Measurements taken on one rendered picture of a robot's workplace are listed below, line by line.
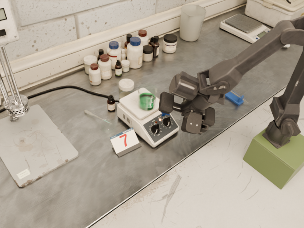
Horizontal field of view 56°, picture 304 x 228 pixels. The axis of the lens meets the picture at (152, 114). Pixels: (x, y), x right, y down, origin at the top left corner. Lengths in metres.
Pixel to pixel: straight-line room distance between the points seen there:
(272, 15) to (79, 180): 1.43
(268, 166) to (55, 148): 0.68
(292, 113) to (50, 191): 0.72
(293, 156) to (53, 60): 0.94
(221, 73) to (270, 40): 0.13
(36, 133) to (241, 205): 0.70
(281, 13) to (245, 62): 1.14
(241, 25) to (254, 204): 1.07
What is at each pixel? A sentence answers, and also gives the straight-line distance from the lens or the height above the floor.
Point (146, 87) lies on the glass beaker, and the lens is 0.98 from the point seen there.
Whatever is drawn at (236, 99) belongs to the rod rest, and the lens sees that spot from 1.24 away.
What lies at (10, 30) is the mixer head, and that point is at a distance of 0.74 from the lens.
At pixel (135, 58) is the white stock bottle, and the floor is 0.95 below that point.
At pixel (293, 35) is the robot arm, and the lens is 0.73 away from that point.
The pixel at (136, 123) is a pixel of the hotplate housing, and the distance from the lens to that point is 0.98.
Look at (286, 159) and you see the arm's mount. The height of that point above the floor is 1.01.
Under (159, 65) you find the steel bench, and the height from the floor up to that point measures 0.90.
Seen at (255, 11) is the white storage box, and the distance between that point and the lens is 1.94.
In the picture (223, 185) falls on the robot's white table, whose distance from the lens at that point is 0.95.
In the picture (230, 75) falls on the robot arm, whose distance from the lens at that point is 0.74.
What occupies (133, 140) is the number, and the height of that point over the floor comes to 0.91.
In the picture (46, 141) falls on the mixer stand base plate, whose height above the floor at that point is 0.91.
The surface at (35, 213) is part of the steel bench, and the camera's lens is 0.89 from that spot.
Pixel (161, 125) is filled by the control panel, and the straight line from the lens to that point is 0.99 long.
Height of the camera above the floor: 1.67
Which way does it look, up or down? 44 degrees down
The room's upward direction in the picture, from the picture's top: 6 degrees clockwise
